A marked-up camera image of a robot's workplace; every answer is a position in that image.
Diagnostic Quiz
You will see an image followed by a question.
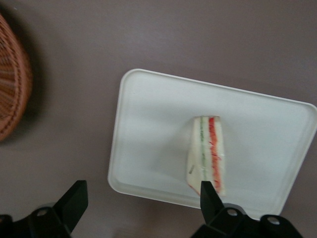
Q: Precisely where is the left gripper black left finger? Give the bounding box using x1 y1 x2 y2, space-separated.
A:
0 180 90 238

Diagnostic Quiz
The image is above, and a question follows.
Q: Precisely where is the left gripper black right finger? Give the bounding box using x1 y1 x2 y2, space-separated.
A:
192 180 303 238

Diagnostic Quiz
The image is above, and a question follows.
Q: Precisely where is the triangular sandwich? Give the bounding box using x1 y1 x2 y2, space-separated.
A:
185 116 227 197

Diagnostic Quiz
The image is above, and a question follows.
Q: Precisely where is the cream rectangular plastic tray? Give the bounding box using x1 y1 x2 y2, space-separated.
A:
107 68 317 216

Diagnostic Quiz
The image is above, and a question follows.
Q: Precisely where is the brown round wicker basket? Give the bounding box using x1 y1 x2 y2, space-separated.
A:
0 11 34 143

